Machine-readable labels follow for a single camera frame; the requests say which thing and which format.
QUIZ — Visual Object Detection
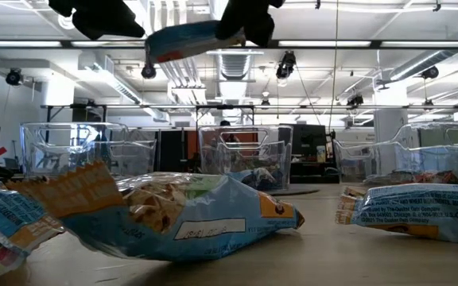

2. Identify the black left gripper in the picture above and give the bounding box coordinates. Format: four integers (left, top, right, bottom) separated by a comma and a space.
48, 0, 146, 41

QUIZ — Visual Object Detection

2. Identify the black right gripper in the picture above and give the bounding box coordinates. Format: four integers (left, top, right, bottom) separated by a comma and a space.
215, 0, 285, 48

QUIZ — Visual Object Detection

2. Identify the clear plastic bin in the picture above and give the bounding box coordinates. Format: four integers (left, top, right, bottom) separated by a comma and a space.
198, 125, 293, 191
19, 122, 157, 180
332, 122, 458, 186

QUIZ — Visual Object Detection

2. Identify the person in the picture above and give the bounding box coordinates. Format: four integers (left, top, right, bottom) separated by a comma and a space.
212, 119, 242, 148

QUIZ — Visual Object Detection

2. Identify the black monitor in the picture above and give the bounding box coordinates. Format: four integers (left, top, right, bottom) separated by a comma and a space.
292, 123, 328, 164

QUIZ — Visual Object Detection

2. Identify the black round mat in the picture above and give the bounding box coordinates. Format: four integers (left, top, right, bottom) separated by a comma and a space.
266, 185, 320, 197

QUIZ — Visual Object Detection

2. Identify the silver ceiling duct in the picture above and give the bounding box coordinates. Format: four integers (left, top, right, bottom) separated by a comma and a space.
209, 0, 265, 80

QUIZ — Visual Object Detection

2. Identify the thin hanging cable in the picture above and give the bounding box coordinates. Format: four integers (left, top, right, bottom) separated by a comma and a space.
327, 0, 340, 132

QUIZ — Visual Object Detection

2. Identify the grey horizontal frame rail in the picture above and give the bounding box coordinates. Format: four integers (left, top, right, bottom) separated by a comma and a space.
40, 103, 458, 111

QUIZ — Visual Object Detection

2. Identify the black overhead frame bar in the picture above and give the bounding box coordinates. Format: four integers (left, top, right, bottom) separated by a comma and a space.
0, 38, 458, 50

